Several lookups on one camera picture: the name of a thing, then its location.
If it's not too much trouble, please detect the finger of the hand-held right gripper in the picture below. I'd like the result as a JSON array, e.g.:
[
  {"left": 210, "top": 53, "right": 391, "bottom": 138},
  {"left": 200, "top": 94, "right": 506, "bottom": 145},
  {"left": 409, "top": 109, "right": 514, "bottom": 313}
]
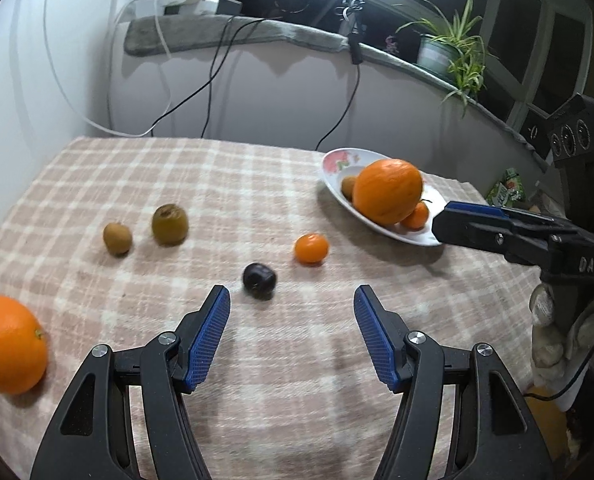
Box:
[
  {"left": 447, "top": 200, "right": 570, "bottom": 233},
  {"left": 432, "top": 203, "right": 558, "bottom": 267}
]

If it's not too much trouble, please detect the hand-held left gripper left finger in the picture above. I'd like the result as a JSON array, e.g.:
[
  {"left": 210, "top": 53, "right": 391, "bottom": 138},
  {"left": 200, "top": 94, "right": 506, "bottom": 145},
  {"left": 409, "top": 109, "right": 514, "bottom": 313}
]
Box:
[{"left": 30, "top": 284, "right": 231, "bottom": 480}]

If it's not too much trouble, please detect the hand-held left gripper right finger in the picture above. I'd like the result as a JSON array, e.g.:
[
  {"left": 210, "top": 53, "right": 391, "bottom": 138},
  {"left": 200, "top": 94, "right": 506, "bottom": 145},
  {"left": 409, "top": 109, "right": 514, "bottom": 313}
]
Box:
[{"left": 353, "top": 284, "right": 558, "bottom": 480}]

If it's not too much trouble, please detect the small mandarin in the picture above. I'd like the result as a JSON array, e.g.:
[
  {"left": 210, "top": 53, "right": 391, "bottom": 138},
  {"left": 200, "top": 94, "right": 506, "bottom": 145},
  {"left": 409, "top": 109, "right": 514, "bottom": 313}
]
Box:
[
  {"left": 399, "top": 200, "right": 431, "bottom": 231},
  {"left": 293, "top": 233, "right": 330, "bottom": 266}
]

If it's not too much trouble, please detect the dark plum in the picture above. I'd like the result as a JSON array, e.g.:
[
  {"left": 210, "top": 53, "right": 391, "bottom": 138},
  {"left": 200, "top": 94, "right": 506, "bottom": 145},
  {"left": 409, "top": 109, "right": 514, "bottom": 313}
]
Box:
[{"left": 241, "top": 262, "right": 278, "bottom": 301}]

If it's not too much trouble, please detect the large orange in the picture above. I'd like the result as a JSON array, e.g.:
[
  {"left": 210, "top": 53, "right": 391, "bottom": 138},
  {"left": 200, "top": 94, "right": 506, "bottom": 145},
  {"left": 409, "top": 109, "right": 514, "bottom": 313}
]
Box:
[{"left": 352, "top": 158, "right": 424, "bottom": 226}]

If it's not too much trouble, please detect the floral white plate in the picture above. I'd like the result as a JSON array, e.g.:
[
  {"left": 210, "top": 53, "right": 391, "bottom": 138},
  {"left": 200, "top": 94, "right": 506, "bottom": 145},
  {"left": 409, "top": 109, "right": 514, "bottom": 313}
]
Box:
[{"left": 321, "top": 147, "right": 448, "bottom": 247}]

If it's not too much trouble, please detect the person's right hand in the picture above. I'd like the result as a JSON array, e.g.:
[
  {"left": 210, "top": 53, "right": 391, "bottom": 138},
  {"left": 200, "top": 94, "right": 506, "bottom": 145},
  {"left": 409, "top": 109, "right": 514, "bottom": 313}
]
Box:
[{"left": 529, "top": 282, "right": 594, "bottom": 381}]

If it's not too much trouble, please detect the green carton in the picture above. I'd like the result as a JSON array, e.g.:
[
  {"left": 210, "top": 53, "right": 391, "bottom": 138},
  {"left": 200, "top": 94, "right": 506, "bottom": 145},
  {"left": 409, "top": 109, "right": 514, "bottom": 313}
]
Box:
[{"left": 487, "top": 167, "right": 526, "bottom": 208}]

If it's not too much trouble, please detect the large brown kiwi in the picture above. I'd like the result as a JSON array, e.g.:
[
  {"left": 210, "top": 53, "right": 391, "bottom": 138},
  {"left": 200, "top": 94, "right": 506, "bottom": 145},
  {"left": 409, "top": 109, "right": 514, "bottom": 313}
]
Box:
[{"left": 151, "top": 203, "right": 189, "bottom": 246}]

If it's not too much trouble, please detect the checked beige tablecloth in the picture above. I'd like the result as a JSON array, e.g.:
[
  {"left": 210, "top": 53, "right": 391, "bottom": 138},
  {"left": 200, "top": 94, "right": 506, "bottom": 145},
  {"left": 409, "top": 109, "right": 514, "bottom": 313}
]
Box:
[{"left": 0, "top": 135, "right": 542, "bottom": 480}]

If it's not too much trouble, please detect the potted spider plant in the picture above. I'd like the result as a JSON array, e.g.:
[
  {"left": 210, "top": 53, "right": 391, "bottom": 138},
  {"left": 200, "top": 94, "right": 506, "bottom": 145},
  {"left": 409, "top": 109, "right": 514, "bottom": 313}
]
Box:
[{"left": 394, "top": 0, "right": 492, "bottom": 106}]

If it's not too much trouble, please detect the medium orange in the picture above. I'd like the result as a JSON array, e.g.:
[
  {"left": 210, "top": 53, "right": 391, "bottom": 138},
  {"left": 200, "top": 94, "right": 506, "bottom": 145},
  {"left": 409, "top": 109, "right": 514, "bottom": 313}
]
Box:
[{"left": 0, "top": 295, "right": 48, "bottom": 395}]

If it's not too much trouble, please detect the black tripod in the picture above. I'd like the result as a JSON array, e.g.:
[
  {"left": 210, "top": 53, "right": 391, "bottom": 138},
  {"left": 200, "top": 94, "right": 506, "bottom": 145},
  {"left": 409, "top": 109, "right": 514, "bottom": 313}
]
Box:
[{"left": 336, "top": 0, "right": 370, "bottom": 36}]

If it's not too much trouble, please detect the grey windowsill mat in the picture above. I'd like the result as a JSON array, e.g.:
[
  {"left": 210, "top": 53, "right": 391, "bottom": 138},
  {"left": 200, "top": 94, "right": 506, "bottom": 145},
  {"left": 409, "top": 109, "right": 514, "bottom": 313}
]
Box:
[{"left": 124, "top": 14, "right": 552, "bottom": 171}]

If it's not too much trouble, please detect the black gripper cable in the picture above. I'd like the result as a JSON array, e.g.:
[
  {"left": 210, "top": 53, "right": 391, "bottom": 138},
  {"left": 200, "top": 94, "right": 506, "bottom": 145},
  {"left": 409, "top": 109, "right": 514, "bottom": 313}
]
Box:
[{"left": 524, "top": 305, "right": 594, "bottom": 402}]

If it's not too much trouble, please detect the white window frame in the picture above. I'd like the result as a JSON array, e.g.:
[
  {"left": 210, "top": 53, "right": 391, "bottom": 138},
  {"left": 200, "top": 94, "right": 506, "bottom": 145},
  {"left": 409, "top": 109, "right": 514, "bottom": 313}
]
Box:
[{"left": 177, "top": 0, "right": 594, "bottom": 146}]

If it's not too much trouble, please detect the black ring light cable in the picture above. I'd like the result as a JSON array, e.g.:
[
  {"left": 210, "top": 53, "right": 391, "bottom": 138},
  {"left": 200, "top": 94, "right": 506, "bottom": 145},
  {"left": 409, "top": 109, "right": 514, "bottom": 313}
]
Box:
[{"left": 314, "top": 30, "right": 364, "bottom": 153}]

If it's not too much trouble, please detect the black power cable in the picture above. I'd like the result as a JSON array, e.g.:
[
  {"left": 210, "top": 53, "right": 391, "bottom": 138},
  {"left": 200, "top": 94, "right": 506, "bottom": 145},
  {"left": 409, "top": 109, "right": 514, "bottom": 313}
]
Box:
[
  {"left": 199, "top": 15, "right": 238, "bottom": 140},
  {"left": 149, "top": 14, "right": 263, "bottom": 131}
]

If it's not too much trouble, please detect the white cable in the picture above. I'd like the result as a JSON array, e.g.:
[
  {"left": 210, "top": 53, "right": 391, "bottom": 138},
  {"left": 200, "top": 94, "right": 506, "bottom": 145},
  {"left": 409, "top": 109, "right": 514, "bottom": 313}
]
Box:
[{"left": 44, "top": 0, "right": 193, "bottom": 138}]

